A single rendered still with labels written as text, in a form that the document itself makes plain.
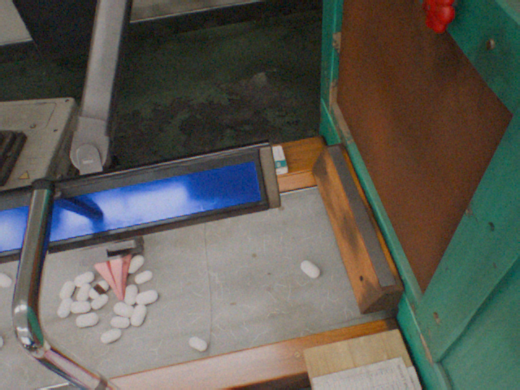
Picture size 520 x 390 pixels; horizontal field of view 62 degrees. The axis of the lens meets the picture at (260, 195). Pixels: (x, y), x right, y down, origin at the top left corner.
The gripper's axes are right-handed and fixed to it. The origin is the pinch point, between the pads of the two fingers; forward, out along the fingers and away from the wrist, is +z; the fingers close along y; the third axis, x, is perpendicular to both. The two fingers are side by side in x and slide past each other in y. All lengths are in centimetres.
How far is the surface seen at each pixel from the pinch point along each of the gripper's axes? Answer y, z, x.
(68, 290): -9.5, -2.4, 1.8
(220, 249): 18.1, -3.6, 5.1
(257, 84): 44, -67, 149
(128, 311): 1.4, 2.7, -2.4
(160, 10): 0, -126, 175
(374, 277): 40.5, 2.9, -14.5
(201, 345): 13.0, 9.4, -7.3
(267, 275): 25.7, 2.2, 0.7
